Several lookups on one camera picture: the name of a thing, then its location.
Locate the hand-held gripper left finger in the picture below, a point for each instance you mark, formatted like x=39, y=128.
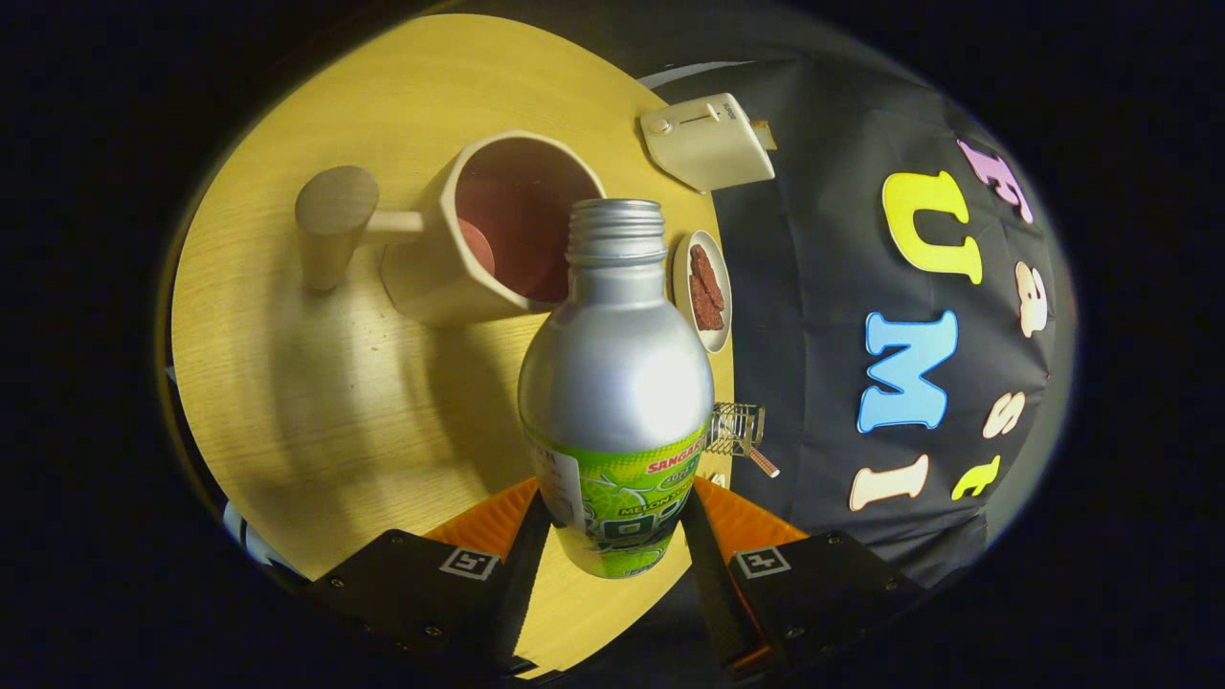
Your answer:
x=522, y=584

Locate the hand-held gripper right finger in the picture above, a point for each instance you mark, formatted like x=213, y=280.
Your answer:
x=708, y=584

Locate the silver juice bottle green label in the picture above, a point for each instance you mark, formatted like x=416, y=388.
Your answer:
x=612, y=364

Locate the red and white stick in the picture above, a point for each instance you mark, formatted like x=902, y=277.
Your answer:
x=763, y=463

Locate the wooden table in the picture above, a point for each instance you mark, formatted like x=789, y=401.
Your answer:
x=335, y=411

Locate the reddish brown meat piece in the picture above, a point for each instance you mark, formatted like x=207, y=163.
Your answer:
x=706, y=314
x=706, y=266

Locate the round white plate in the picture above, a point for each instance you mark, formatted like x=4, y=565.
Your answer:
x=679, y=277

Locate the white toaster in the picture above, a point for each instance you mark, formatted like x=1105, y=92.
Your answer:
x=708, y=144

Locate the toast slice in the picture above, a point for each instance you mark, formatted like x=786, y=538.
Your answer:
x=766, y=134

